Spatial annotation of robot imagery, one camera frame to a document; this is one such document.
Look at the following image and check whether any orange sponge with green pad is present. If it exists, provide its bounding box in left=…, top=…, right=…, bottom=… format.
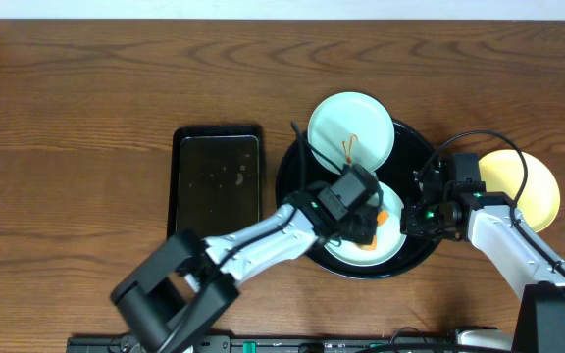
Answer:
left=358, top=210, right=389, bottom=251

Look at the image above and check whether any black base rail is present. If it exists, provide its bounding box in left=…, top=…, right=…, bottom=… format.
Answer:
left=66, top=327, right=513, bottom=353

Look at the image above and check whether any black cable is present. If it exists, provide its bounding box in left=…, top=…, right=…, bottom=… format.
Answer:
left=289, top=121, right=347, bottom=197
left=417, top=129, right=565, bottom=315

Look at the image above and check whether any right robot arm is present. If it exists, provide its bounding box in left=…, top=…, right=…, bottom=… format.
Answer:
left=401, top=192, right=565, bottom=352

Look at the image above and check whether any round black serving tray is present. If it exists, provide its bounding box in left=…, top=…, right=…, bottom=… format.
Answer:
left=275, top=121, right=438, bottom=279

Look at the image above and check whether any pale green plate with sauce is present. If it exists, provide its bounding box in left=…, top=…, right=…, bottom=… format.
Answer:
left=326, top=182, right=406, bottom=267

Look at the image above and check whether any left black cable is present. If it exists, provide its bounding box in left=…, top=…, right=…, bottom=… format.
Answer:
left=289, top=121, right=347, bottom=197

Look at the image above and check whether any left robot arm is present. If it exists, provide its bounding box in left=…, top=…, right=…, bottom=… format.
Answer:
left=110, top=190, right=381, bottom=352

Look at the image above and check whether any right black cable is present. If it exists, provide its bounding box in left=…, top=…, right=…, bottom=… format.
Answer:
left=417, top=129, right=565, bottom=315

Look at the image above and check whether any light blue plate with sauce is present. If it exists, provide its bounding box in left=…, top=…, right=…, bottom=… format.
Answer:
left=307, top=92, right=395, bottom=175

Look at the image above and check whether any black rectangular water tray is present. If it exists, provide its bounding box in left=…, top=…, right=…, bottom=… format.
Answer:
left=167, top=125, right=265, bottom=238

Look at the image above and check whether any yellow plate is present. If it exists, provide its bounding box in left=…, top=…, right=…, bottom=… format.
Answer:
left=479, top=150, right=560, bottom=232

